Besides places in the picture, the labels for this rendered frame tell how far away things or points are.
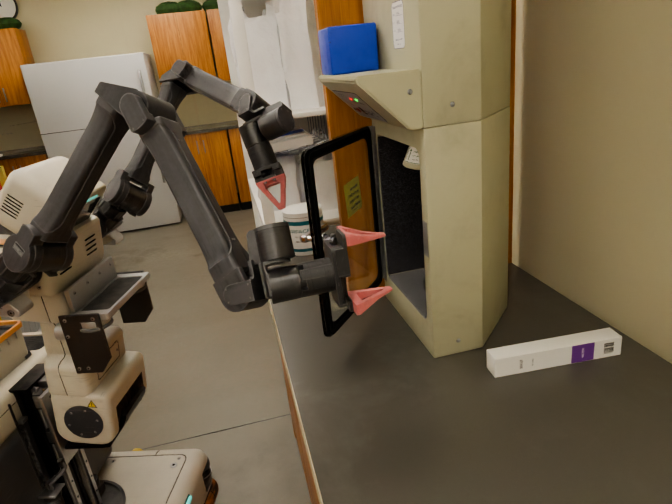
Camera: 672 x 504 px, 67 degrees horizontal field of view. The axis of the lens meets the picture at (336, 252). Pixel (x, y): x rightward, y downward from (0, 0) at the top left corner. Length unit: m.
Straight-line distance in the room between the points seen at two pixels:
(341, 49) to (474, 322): 0.61
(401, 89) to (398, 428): 0.58
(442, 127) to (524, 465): 0.57
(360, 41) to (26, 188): 0.79
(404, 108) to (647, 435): 0.65
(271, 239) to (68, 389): 0.85
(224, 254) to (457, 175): 0.44
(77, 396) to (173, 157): 0.78
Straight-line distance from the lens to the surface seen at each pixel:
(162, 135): 0.96
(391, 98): 0.91
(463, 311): 1.08
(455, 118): 0.95
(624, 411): 1.02
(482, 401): 0.99
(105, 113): 1.05
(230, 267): 0.85
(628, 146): 1.18
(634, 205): 1.19
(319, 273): 0.82
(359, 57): 1.10
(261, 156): 1.17
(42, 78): 5.95
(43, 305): 1.45
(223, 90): 1.36
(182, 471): 1.98
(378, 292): 0.87
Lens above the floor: 1.54
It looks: 21 degrees down
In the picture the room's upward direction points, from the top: 7 degrees counter-clockwise
